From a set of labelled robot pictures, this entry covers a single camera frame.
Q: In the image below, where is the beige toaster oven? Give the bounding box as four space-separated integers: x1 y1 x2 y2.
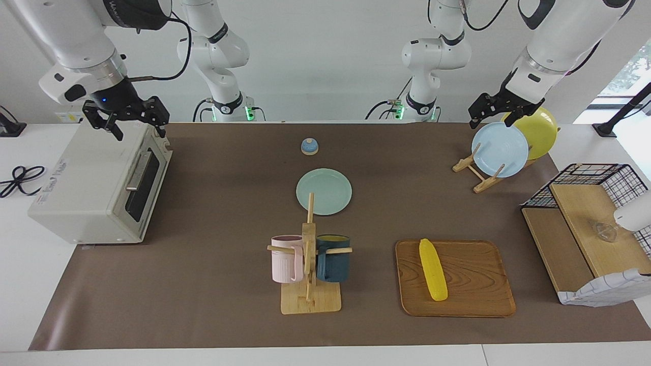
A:
28 122 173 246

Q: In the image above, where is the yellow corn cob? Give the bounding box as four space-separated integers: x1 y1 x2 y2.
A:
419 238 449 302

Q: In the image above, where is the mint green plate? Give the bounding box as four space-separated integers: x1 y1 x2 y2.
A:
296 168 352 216

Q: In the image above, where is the light blue plate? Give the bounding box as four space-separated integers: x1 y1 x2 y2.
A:
471 122 529 178

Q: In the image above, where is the yellow plate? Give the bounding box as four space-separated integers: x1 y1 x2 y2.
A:
501 106 559 160

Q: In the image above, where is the wooden plate rack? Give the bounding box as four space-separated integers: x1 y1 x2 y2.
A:
453 143 540 194

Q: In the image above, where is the small clear glass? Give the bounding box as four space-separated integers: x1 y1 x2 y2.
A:
590 219 619 242

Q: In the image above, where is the white rounded device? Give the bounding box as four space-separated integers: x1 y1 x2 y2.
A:
613 191 651 233

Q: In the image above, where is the brown wooden tray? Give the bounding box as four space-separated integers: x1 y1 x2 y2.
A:
395 239 517 318

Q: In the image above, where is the brown table mat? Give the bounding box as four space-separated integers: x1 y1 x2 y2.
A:
29 122 651 351

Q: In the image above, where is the pink mug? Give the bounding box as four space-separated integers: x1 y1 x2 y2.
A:
271 235 305 284

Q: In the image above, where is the dark blue mug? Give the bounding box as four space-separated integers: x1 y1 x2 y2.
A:
315 234 351 283

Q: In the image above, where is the wooden mug tree stand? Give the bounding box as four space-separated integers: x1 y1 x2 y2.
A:
267 192 353 315

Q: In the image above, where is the black right arm base cable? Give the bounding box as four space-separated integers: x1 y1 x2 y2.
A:
192 98 214 123

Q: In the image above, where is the black arm base cable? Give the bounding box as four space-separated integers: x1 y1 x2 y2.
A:
192 98 214 123
365 76 413 121

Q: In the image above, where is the black left arm base cable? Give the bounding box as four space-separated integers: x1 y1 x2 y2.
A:
365 76 413 121

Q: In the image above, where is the black desk mount base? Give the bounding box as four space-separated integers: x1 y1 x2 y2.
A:
0 105 27 137

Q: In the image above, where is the black coiled cable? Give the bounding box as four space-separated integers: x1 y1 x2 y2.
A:
0 165 46 199

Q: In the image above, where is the wooden shelf with wire basket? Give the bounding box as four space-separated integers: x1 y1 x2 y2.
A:
520 163 651 306

